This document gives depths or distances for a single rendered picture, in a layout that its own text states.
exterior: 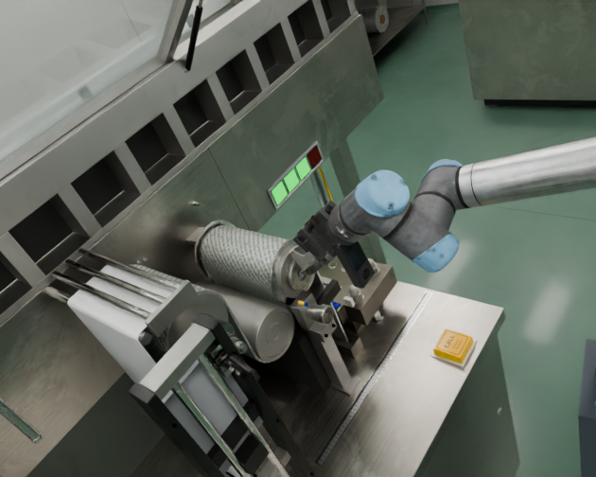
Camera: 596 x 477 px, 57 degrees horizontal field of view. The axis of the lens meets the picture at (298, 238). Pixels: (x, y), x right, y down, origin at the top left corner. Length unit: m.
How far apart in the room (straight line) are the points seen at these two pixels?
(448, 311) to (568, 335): 1.15
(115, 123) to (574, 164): 0.88
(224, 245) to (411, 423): 0.57
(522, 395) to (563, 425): 0.18
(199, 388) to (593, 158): 0.69
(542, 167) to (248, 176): 0.82
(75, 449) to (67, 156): 0.65
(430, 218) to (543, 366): 1.61
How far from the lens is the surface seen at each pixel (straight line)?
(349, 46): 1.82
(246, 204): 1.50
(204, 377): 0.93
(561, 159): 0.91
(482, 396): 1.56
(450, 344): 1.37
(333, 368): 1.32
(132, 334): 0.96
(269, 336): 1.17
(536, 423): 2.32
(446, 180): 0.98
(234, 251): 1.23
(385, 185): 0.86
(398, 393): 1.35
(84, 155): 1.22
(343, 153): 2.08
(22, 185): 1.17
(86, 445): 1.42
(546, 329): 2.58
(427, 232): 0.90
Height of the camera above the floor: 1.99
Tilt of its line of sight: 36 degrees down
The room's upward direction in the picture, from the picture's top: 24 degrees counter-clockwise
